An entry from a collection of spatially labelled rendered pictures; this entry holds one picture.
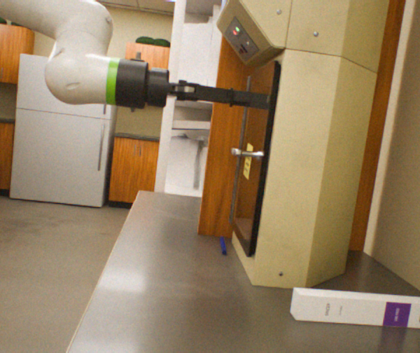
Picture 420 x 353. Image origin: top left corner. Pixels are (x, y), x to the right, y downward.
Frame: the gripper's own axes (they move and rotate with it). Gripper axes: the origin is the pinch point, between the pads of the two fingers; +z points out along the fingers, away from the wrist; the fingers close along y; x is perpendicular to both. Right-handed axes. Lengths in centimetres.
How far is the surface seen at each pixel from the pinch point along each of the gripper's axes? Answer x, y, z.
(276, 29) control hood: -13.4, -4.7, 2.5
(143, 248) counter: 36.9, 13.8, -18.2
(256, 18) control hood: -14.8, -4.7, -1.4
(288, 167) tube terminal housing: 12.2, -4.7, 8.8
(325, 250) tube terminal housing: 29.5, 0.4, 21.0
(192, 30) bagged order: -39, 139, -10
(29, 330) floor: 131, 152, -79
